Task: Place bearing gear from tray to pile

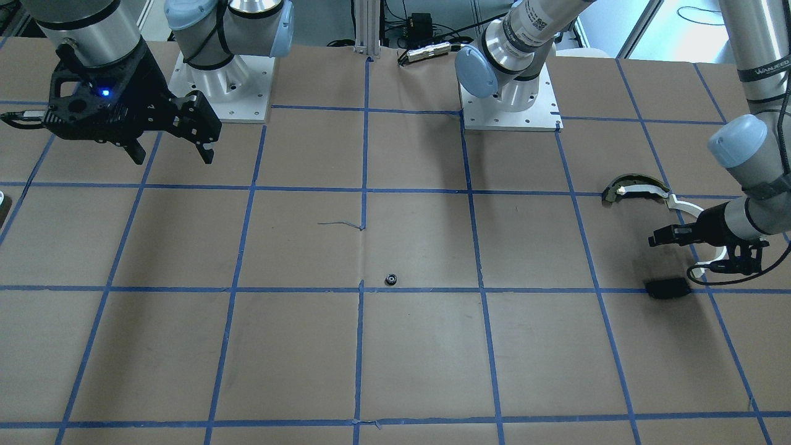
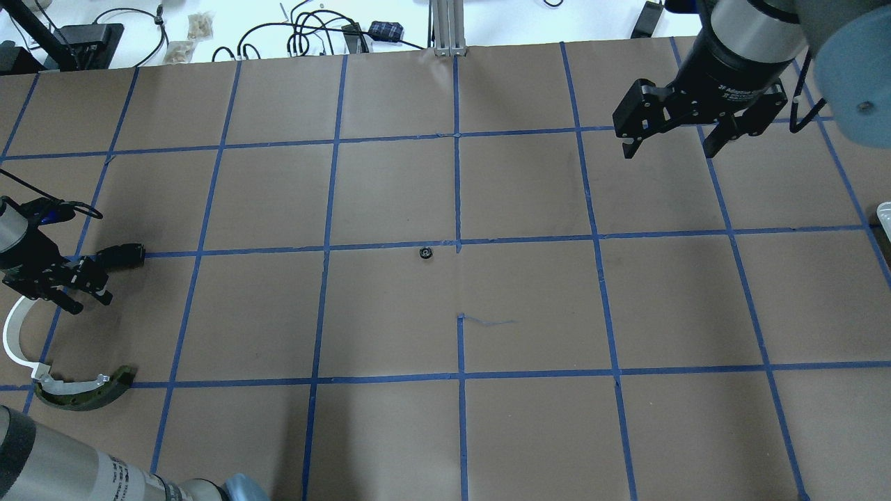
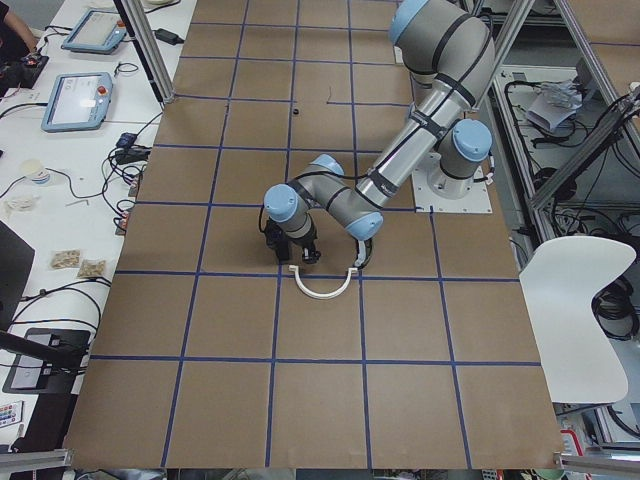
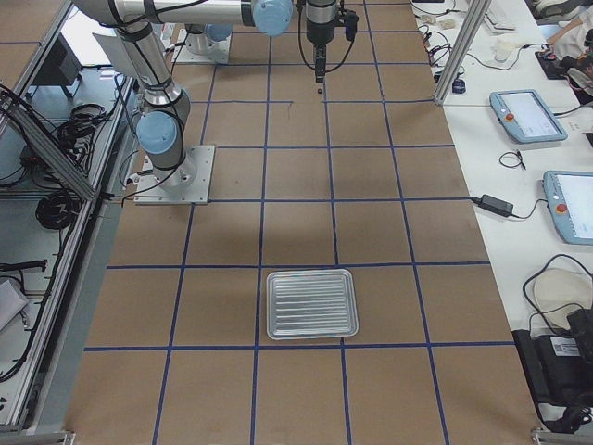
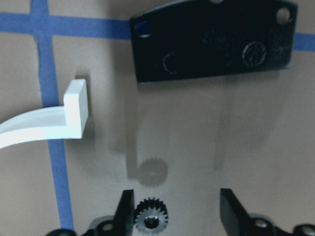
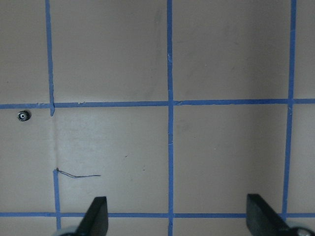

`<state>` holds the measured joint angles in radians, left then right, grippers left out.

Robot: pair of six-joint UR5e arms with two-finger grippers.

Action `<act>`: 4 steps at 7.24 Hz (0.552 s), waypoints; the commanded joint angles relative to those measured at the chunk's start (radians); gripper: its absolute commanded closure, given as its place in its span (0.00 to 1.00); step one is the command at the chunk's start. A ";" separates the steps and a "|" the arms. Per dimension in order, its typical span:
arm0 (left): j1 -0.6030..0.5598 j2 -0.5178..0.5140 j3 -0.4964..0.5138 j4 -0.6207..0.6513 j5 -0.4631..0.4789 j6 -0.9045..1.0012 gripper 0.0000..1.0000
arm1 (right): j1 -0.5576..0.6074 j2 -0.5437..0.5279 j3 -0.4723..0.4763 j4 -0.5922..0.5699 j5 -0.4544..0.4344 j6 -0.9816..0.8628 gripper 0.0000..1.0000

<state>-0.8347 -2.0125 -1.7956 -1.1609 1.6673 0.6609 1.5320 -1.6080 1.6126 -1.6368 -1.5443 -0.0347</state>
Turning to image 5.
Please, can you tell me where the black flat metal plate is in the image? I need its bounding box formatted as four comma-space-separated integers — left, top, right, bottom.
129, 0, 298, 83

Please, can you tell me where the small black bearing gear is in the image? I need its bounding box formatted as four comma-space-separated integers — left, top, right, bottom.
134, 198, 168, 236

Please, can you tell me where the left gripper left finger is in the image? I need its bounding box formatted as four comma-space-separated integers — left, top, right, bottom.
94, 190, 134, 236

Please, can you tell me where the white curved plastic bracket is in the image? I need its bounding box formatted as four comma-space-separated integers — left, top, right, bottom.
0, 79, 89, 148

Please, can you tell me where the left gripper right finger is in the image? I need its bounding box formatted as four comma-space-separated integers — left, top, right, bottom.
220, 188, 279, 236

